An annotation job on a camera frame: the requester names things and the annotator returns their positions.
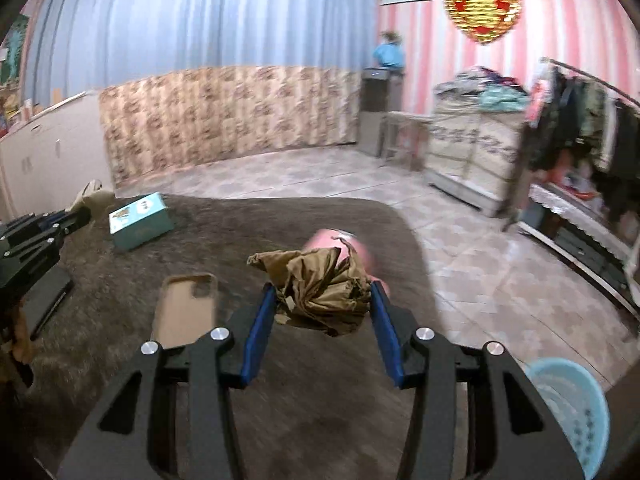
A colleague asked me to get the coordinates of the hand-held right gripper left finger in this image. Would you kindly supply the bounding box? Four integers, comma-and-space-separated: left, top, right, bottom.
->
57, 284, 279, 480

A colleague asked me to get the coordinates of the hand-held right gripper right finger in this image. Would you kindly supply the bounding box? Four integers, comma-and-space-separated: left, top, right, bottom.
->
369, 280, 586, 480

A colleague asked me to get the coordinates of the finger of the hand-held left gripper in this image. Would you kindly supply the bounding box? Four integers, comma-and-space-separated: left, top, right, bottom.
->
39, 207, 92, 225
50, 219, 93, 237

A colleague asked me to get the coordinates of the brown paper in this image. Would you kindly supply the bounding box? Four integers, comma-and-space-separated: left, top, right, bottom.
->
246, 237, 373, 338

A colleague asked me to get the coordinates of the light blue plastic basket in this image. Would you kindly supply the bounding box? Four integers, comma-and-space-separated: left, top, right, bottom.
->
522, 357, 612, 480

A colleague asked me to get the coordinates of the black flat device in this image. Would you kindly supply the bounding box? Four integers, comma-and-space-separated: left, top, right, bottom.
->
22, 265, 76, 343

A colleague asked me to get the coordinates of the white cabinet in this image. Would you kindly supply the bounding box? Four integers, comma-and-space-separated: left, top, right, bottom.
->
0, 90, 113, 221

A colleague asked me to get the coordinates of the teal cardboard box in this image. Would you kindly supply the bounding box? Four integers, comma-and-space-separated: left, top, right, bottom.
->
108, 192, 176, 252

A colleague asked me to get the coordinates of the brown phone case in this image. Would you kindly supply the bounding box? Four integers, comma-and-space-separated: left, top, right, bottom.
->
150, 272, 219, 348

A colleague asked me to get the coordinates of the brown shaggy rug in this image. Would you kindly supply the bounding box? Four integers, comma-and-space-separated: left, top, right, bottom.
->
0, 195, 431, 480

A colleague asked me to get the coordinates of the pink pig-shaped pot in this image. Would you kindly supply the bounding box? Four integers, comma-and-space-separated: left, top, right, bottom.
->
302, 228, 378, 286

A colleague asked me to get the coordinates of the cabinet under patterned cloth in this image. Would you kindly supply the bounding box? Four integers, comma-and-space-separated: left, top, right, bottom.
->
425, 92, 531, 218

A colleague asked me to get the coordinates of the blue and floral curtain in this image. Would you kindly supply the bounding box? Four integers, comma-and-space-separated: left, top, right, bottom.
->
22, 0, 378, 191

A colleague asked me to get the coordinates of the low table with lace cloth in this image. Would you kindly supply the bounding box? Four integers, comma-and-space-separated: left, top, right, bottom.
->
517, 182, 640, 311

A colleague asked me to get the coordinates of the small metal-legged table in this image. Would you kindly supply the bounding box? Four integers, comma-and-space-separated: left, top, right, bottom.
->
382, 111, 433, 171

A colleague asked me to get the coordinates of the grey water dispenser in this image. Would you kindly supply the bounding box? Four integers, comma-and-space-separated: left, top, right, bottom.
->
359, 66, 406, 157

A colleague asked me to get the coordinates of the pile of clothes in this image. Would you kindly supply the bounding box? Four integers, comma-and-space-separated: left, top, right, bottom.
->
434, 66, 531, 111

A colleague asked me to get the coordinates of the blue vase with plant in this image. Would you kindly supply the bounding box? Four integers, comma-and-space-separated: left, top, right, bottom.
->
372, 30, 405, 71

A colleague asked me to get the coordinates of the row of hanging clothes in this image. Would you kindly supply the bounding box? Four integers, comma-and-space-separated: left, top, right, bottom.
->
522, 62, 640, 211

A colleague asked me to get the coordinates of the metal clothes rack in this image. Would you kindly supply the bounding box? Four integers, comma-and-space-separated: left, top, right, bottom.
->
537, 57, 640, 111

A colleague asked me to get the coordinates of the red gold heart decoration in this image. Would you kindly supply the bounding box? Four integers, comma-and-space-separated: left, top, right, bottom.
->
444, 0, 521, 46

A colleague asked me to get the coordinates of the green wall poster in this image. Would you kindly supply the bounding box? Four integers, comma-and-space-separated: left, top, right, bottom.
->
0, 15, 31, 91

